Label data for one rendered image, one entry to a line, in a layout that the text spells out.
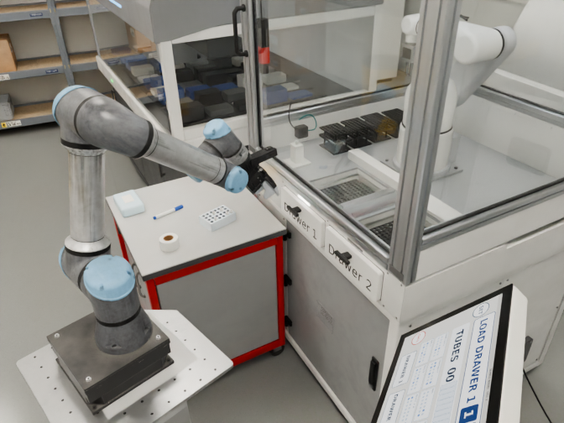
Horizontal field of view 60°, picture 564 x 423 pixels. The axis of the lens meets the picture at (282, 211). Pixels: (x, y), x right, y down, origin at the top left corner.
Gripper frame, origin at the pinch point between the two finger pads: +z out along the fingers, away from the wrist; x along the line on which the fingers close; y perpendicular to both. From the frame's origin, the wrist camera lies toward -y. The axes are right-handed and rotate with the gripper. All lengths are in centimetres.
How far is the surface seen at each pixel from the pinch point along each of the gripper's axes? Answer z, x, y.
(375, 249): 7.6, 43.7, 1.2
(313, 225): 14.9, 11.1, 0.6
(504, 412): -24, 103, 26
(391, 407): -10, 82, 36
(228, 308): 38, -20, 42
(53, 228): 44, -206, 75
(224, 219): 12.3, -26.7, 15.5
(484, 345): -16, 93, 17
